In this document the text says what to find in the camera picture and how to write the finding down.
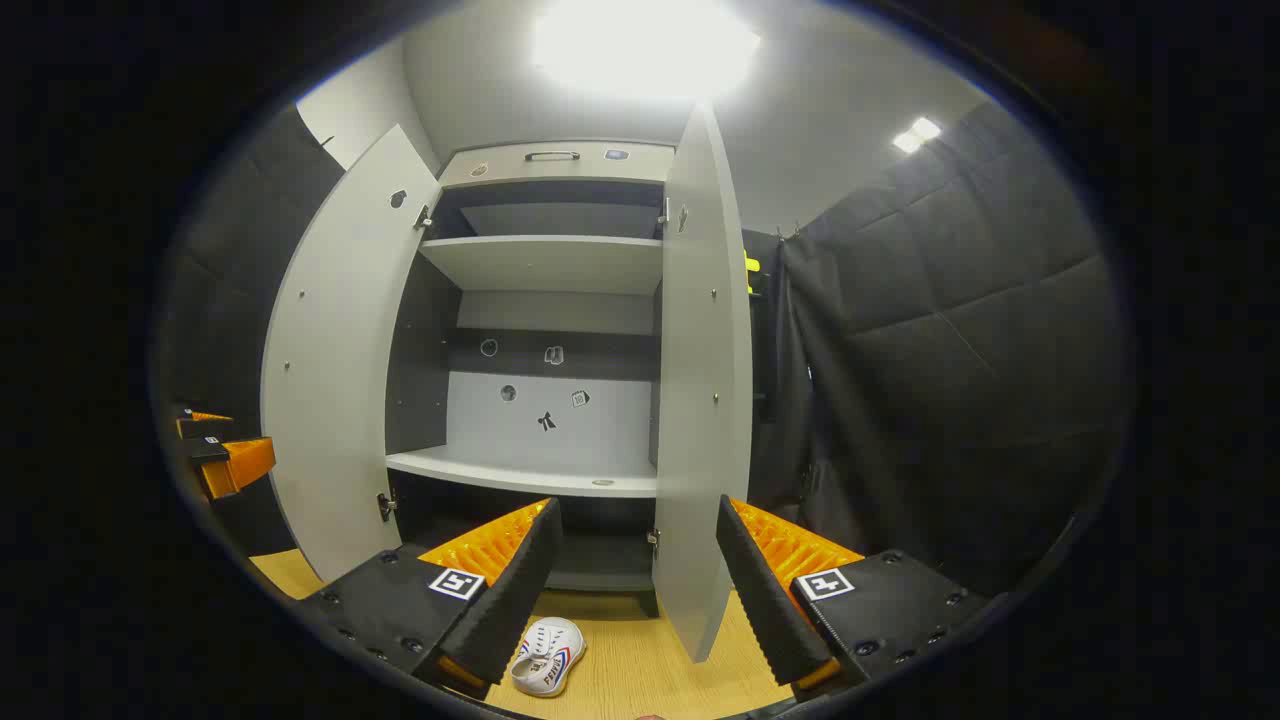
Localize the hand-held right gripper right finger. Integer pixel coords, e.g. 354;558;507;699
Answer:
715;494;989;693

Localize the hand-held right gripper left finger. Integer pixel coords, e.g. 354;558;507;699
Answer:
298;497;565;701

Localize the white striped canvas shoe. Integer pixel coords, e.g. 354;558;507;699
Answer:
510;617;588;698

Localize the grey shoe cabinet door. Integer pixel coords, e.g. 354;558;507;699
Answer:
262;125;443;583
652;100;753;663

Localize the grey shoe cabinet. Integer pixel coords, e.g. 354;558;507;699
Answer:
262;100;753;663

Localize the grey cabinet drawer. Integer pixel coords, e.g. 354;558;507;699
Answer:
438;140;678;189

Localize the small ceiling light panel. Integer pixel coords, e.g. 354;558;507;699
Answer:
892;116;943;154

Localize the large ceiling light panel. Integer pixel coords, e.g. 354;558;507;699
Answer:
530;0;763;101

